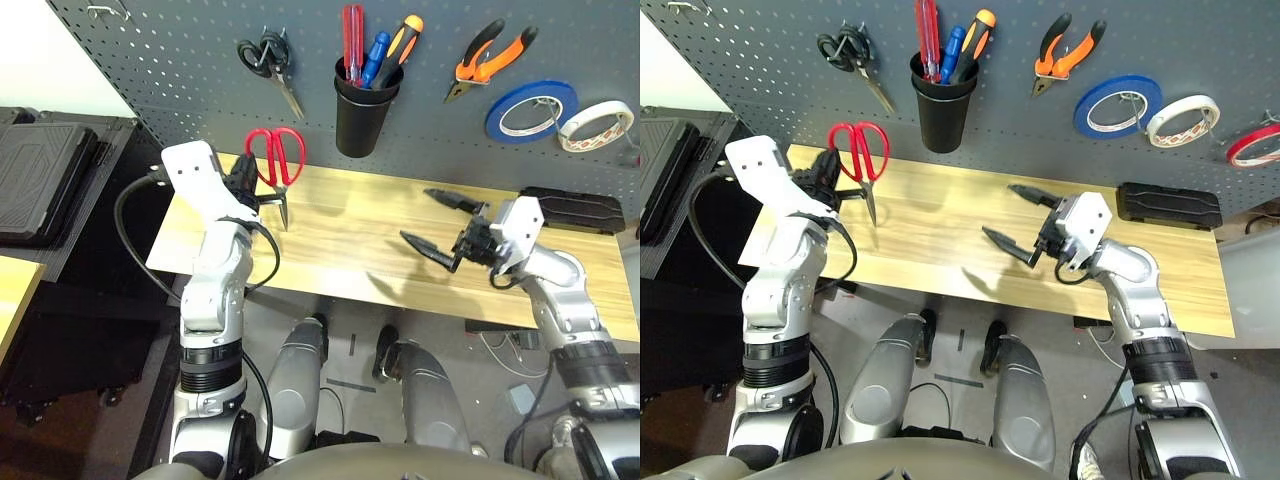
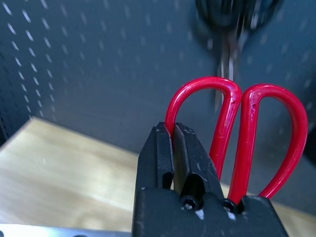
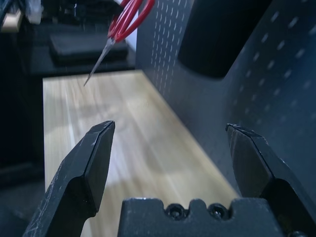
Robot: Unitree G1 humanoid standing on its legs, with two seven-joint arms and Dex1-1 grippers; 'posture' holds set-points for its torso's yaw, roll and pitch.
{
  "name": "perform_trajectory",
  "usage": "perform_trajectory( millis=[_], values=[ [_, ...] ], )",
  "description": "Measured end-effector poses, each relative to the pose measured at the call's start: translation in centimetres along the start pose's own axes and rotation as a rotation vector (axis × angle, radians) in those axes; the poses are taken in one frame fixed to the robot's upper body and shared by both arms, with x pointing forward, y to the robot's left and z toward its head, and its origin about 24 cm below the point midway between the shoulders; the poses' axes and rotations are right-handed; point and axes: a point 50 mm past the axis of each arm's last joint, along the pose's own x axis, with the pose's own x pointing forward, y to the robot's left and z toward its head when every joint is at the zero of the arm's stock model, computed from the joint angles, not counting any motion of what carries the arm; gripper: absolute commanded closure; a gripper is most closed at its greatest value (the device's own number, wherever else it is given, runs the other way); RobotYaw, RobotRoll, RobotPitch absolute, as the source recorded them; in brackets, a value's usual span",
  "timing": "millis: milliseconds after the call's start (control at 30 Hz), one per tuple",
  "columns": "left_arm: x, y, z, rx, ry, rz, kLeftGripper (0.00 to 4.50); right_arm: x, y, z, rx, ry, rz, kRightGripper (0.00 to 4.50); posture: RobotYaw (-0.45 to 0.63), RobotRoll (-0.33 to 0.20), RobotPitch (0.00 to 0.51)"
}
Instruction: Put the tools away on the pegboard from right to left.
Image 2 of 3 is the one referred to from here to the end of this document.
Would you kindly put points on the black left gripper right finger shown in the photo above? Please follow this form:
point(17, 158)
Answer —
point(195, 158)

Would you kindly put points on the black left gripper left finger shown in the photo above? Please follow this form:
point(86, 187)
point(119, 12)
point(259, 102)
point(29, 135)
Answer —
point(155, 158)

